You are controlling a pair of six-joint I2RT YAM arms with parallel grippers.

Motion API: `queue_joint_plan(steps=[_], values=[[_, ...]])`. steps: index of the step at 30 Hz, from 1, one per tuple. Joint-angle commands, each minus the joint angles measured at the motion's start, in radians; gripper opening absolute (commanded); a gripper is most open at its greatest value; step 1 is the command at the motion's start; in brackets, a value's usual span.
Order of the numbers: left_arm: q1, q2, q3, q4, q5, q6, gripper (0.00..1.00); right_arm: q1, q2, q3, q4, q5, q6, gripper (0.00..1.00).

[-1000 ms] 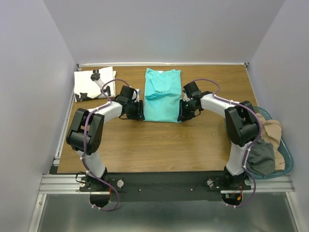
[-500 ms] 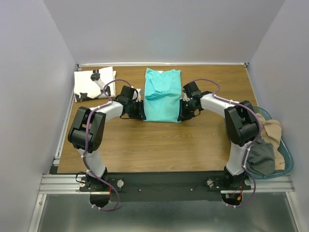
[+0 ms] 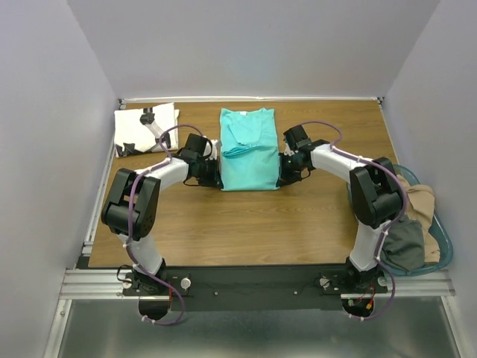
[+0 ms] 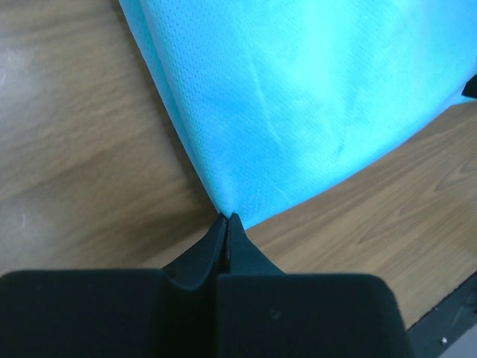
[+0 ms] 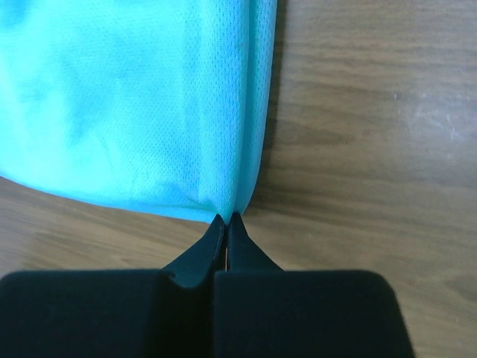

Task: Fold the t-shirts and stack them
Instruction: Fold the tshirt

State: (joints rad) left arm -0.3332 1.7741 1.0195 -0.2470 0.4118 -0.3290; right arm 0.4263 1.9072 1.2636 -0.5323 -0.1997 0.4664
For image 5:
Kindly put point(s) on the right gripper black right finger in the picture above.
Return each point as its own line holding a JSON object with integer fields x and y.
{"x": 261, "y": 310}

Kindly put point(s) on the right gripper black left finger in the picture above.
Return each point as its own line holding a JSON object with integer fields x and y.
{"x": 163, "y": 312}

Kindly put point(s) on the teal t shirt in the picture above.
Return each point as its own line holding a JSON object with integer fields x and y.
{"x": 149, "y": 106}

